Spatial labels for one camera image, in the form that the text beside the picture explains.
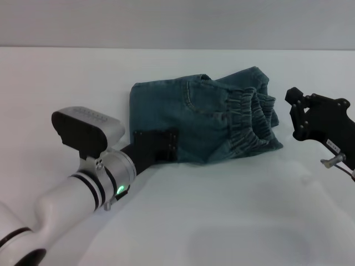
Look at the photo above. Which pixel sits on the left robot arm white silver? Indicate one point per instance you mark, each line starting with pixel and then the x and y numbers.
pixel 69 199

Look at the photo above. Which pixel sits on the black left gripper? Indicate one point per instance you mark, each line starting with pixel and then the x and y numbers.
pixel 144 152

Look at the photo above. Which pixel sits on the blue denim shorts with cartoon print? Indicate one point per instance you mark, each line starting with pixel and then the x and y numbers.
pixel 199 124

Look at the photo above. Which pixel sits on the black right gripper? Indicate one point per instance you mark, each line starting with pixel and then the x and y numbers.
pixel 332 127

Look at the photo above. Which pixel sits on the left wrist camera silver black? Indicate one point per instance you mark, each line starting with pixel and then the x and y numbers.
pixel 83 130

